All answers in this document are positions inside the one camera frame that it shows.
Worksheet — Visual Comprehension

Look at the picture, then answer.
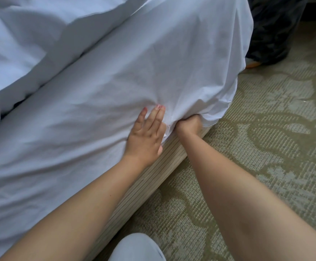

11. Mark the person's right hand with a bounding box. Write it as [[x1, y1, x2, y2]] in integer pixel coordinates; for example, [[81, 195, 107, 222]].
[[173, 115, 203, 142]]

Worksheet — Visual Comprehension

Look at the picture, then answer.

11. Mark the person's left hand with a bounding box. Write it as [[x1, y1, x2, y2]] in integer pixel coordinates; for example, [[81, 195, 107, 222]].
[[122, 104, 168, 169]]

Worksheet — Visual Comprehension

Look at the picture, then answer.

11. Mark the white bed sheet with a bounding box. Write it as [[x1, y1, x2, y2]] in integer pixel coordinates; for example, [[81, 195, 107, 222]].
[[0, 0, 255, 261]]

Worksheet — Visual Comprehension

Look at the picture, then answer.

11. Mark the person's right forearm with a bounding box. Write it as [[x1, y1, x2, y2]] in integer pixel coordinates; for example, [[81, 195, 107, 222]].
[[177, 133, 316, 261]]

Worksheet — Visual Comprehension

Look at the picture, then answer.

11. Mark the person's left forearm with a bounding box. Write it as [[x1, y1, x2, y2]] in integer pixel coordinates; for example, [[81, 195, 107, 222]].
[[0, 157, 148, 261]]

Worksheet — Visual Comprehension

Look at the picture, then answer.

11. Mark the white duvet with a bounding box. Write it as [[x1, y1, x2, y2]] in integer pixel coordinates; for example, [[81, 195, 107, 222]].
[[0, 0, 148, 136]]

